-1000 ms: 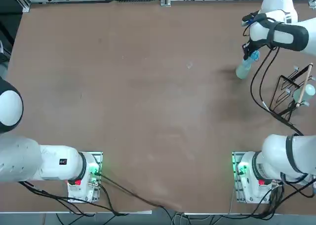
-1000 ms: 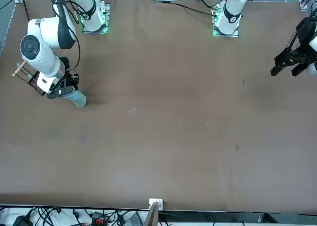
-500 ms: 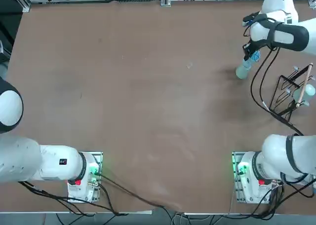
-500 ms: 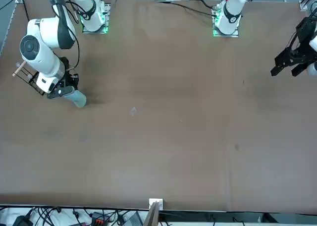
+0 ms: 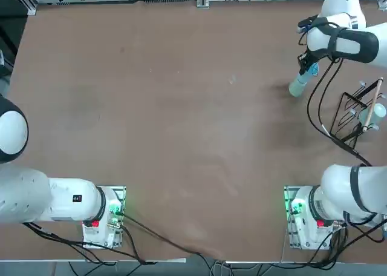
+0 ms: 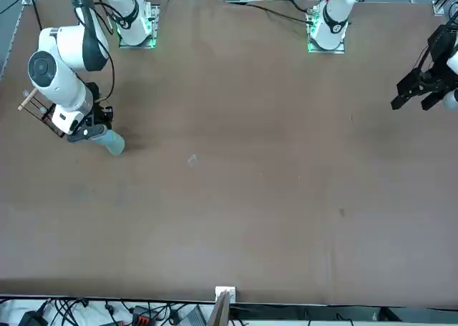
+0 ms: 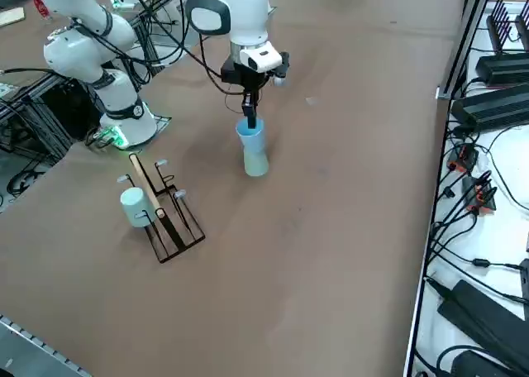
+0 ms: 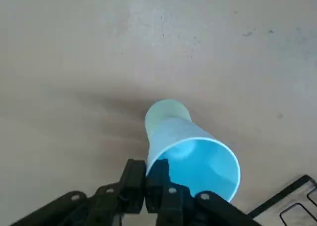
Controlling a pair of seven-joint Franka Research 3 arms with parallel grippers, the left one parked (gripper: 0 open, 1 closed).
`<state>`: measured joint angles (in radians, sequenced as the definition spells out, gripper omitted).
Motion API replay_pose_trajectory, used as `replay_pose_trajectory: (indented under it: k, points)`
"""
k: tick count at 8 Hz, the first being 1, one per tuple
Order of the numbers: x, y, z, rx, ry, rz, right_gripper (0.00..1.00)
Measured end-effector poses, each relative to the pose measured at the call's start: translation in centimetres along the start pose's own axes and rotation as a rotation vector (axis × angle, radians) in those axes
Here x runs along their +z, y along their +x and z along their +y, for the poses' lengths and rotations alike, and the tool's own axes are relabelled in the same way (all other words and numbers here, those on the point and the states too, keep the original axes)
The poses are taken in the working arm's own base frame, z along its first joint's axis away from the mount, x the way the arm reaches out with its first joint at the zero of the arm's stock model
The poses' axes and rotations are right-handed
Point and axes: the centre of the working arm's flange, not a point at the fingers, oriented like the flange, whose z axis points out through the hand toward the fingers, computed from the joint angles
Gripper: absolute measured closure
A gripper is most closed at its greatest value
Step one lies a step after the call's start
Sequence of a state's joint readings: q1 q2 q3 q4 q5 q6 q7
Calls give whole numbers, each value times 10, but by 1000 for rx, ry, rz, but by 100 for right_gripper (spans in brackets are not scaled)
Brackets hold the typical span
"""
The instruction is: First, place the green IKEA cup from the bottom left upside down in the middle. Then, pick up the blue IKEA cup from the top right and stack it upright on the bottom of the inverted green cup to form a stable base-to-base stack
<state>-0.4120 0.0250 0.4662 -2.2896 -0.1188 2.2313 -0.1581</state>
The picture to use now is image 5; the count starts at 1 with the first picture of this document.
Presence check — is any blue plastic cup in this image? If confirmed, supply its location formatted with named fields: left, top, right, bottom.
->
left=298, top=62, right=320, bottom=86

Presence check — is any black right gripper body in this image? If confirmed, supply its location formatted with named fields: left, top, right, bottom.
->
left=298, top=52, right=314, bottom=74

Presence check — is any black table cable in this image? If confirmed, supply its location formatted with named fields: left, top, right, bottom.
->
left=122, top=214, right=226, bottom=261

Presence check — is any black wire cup rack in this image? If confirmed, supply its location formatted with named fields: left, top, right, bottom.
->
left=331, top=77, right=387, bottom=147

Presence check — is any pale green plastic cup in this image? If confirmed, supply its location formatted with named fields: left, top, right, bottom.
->
left=358, top=103, right=387, bottom=126
left=288, top=79, right=308, bottom=98

